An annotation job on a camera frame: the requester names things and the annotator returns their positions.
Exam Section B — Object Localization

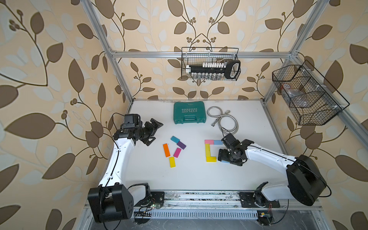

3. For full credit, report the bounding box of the centre black wire basket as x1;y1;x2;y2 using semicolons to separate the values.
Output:
181;47;241;81

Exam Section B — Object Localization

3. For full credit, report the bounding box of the orange long block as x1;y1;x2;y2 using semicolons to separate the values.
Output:
163;143;171;157

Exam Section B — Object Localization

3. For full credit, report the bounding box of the purple block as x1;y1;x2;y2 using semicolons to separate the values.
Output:
177;141;186;150

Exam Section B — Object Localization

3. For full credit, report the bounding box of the teal block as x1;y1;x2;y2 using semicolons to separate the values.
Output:
171;136;180;144

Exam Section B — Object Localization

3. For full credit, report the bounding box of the right black wire basket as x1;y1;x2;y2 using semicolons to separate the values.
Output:
272;60;350;126

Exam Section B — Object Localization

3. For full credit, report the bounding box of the short yellow block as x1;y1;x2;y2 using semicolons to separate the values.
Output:
206;156;217;163

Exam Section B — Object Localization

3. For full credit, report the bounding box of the coiled metal shower hose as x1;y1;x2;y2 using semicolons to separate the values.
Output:
206;106;239;136

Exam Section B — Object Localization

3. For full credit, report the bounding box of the pink block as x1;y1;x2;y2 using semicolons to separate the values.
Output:
205;140;214;145

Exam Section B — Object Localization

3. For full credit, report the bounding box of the magenta block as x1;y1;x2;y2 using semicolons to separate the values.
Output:
173;148;182;158

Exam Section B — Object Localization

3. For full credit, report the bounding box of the long yellow-green block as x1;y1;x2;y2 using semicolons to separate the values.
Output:
205;144;211;157

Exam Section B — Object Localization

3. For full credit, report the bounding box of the black white socket set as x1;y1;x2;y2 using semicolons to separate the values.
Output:
184;60;241;81

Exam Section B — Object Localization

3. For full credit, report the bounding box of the black wire basket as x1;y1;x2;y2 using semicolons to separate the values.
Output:
272;60;350;126
181;47;241;81

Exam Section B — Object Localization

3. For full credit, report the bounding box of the clear plastic bag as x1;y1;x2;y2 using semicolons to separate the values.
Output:
282;84;309;108

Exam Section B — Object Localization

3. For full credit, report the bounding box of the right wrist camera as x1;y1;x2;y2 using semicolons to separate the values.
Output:
221;133;240;150

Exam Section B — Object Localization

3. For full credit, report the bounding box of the yellow block lower left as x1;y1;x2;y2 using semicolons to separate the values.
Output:
169;157;176;168

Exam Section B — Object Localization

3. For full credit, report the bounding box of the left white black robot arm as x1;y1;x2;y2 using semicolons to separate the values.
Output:
87;114;163;224

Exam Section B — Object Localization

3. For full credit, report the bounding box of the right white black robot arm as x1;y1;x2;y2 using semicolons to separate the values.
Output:
218;134;328;208

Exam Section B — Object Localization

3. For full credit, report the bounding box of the green plastic tool case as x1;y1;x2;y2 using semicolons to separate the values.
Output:
173;101;207;124

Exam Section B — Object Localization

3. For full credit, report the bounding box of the aluminium front rail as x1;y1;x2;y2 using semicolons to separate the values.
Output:
150;190;322;210

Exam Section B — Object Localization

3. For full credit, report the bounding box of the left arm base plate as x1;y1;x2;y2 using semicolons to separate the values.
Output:
131;191;165;209

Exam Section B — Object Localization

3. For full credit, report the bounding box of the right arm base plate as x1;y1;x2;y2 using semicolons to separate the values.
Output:
238;192;280;208

